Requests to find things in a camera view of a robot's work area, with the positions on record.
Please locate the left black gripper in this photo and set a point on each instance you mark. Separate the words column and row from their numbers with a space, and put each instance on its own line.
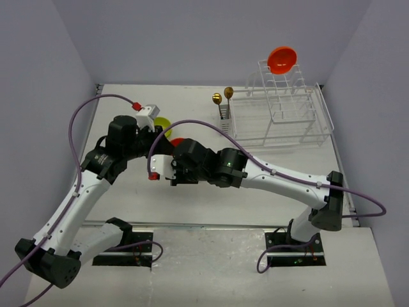
column 163, row 145

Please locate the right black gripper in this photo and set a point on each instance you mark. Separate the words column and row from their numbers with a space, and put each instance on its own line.
column 179, row 178

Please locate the orange bowl front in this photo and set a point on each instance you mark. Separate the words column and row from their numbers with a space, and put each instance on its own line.
column 176, row 141

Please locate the orange bowl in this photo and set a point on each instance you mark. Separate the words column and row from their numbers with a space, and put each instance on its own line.
column 281, row 60
column 176, row 141

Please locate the green bowl back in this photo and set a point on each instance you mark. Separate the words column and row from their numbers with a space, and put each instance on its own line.
column 165, row 124

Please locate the orange bowl back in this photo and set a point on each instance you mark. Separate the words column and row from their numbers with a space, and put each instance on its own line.
column 281, row 60

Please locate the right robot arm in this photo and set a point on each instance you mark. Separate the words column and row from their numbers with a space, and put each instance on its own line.
column 229, row 167

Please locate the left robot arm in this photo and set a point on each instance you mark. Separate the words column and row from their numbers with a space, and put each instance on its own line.
column 53, row 254

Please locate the gold spoon left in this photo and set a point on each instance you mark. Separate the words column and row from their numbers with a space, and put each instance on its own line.
column 217, row 99

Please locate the gold spoon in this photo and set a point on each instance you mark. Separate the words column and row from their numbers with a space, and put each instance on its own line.
column 217, row 99
column 228, row 93

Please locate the gold spoon right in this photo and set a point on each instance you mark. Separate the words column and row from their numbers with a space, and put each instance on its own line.
column 228, row 93

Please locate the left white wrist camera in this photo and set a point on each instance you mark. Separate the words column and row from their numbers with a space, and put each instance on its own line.
column 147, row 114

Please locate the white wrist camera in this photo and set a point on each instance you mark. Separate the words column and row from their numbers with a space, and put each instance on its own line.
column 147, row 114
column 161, row 166

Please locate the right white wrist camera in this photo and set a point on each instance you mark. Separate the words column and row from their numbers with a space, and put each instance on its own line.
column 161, row 166

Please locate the white wire dish rack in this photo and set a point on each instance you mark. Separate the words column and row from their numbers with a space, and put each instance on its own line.
column 279, row 110

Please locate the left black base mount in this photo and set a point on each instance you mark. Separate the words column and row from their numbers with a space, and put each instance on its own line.
column 136, row 256

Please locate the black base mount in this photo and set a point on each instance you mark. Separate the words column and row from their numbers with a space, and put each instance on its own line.
column 313, row 255
column 136, row 256

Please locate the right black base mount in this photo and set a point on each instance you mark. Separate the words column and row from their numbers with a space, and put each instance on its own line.
column 313, row 255

